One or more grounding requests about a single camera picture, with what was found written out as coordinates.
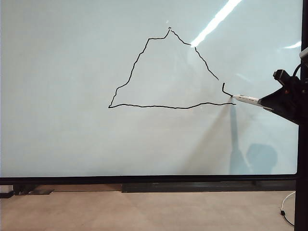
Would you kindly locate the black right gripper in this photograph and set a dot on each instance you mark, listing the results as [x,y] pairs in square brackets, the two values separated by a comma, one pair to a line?
[292,84]

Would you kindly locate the white marker pen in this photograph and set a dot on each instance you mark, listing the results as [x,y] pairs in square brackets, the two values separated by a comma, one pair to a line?
[247,99]

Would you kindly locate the black whiteboard pen tray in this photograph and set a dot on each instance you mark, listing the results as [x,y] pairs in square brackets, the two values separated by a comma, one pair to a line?
[204,187]

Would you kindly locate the black stand foot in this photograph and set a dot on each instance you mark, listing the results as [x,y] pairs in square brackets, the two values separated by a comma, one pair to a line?
[6,195]

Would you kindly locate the whiteboard with black frame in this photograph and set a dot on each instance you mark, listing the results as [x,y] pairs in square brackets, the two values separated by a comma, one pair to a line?
[72,132]

